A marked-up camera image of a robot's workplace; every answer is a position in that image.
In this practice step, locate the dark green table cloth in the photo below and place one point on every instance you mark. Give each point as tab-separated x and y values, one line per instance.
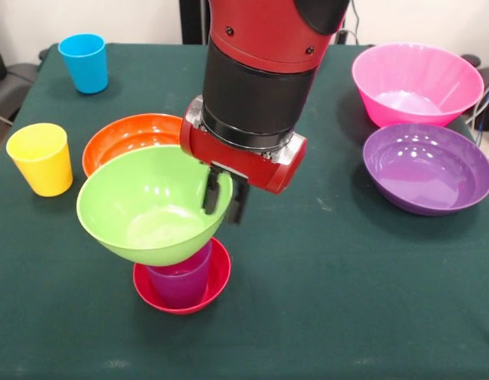
347	297

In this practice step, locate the green bowl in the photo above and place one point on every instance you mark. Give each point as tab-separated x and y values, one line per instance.
149	198

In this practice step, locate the black rounded object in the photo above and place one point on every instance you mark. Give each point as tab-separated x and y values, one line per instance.
471	60

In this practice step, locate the black small knob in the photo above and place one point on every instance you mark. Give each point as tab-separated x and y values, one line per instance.
42	54

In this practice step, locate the orange wide shallow bowl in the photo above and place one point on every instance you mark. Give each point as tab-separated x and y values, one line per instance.
122	134

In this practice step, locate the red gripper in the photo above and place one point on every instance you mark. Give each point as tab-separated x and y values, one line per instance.
244	166

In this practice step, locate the black power plug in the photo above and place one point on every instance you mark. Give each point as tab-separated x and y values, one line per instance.
342	37

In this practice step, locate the black office chair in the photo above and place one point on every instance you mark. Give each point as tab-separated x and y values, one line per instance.
15	79

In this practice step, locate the yellow plastic cup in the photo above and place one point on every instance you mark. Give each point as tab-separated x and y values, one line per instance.
42	170

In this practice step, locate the pink large bowl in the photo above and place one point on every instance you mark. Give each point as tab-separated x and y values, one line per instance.
414	87

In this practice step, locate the blue plastic cup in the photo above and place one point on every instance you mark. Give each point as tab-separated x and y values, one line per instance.
86	67

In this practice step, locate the purple wide shallow bowl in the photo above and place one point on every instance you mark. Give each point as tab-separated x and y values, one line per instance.
426	170

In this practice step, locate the red small bowl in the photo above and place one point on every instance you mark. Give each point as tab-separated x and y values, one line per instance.
220	277

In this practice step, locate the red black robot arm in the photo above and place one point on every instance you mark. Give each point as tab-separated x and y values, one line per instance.
260	71

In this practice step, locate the purple plastic cup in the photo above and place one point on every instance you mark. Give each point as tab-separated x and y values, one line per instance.
181	289

